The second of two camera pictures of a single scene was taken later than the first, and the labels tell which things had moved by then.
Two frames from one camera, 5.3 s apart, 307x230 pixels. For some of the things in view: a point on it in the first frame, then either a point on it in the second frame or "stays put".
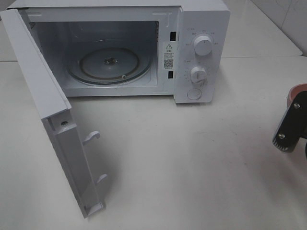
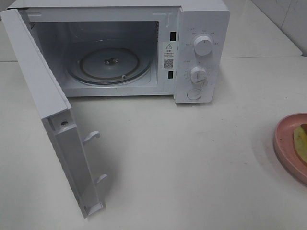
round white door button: [194, 94] stays put
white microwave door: [56, 112] stays put
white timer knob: [198, 75] stays put
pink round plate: [294, 91] to [285, 148]
